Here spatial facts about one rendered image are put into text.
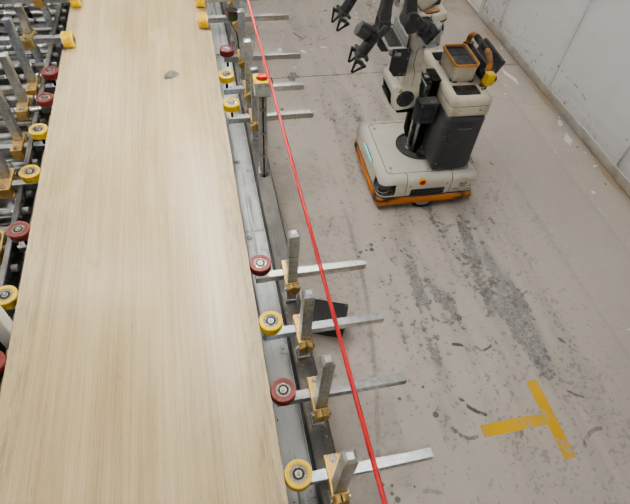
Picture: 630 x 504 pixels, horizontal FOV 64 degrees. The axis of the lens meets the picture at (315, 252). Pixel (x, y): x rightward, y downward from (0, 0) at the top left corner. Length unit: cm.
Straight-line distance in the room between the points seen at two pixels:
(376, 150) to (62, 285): 214
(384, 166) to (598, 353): 162
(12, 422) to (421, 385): 181
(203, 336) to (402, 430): 124
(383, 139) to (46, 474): 268
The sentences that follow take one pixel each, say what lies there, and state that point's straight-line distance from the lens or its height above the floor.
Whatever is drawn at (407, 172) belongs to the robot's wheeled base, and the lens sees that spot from 324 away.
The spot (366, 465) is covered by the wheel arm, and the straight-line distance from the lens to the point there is 162.
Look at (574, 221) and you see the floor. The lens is 381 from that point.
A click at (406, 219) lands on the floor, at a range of 334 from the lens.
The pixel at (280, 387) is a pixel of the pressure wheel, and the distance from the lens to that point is 161.
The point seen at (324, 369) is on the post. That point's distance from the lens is 139.
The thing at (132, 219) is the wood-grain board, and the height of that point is 90.
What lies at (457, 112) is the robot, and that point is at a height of 73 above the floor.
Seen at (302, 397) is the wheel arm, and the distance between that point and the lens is 166.
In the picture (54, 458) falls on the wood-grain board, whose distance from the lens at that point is 166.
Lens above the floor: 238
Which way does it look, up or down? 51 degrees down
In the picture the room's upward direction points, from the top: 6 degrees clockwise
